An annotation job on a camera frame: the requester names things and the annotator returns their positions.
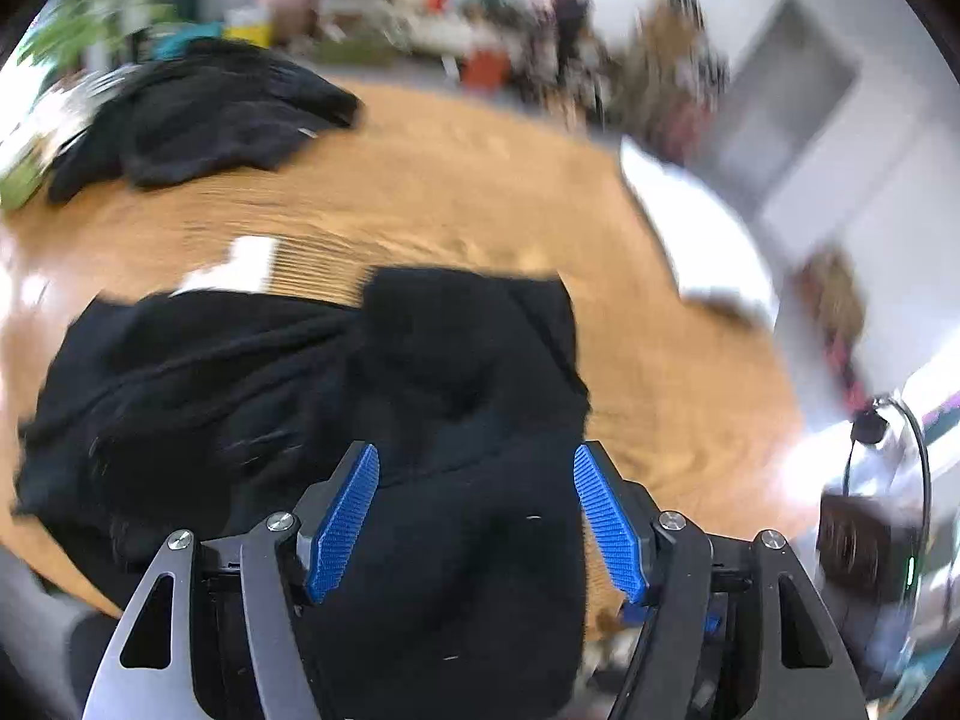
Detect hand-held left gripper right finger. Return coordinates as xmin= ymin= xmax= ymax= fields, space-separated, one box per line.
xmin=574 ymin=441 xmax=871 ymax=720

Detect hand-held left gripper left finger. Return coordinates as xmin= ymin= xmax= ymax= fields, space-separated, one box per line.
xmin=82 ymin=441 xmax=382 ymax=720

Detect black sweater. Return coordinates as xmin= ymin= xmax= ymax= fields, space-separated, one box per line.
xmin=15 ymin=266 xmax=593 ymax=713

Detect white folded towel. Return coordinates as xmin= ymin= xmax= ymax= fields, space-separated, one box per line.
xmin=621 ymin=139 xmax=781 ymax=328

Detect black garment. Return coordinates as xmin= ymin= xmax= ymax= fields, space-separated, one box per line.
xmin=45 ymin=37 xmax=365 ymax=205

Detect grey door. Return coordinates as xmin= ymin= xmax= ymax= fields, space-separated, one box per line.
xmin=712 ymin=0 xmax=860 ymax=197

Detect orange paper bag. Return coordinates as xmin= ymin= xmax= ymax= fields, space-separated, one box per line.
xmin=461 ymin=49 xmax=515 ymax=92

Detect olive cardboard box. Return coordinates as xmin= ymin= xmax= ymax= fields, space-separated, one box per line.
xmin=315 ymin=37 xmax=400 ymax=66

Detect flattened cardboard boxes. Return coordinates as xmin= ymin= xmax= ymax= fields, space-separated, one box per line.
xmin=649 ymin=0 xmax=725 ymax=76

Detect black folding cart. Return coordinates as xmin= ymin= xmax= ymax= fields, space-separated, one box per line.
xmin=536 ymin=0 xmax=610 ymax=95

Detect yellow shopping bag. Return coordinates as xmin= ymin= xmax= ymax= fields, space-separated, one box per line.
xmin=225 ymin=7 xmax=275 ymax=44

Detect teal storage case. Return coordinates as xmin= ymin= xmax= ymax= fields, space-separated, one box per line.
xmin=154 ymin=22 xmax=226 ymax=61

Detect green potted plant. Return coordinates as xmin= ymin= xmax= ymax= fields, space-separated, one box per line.
xmin=19 ymin=0 xmax=181 ymax=74

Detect black cable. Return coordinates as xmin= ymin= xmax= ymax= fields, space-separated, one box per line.
xmin=844 ymin=394 xmax=933 ymax=541

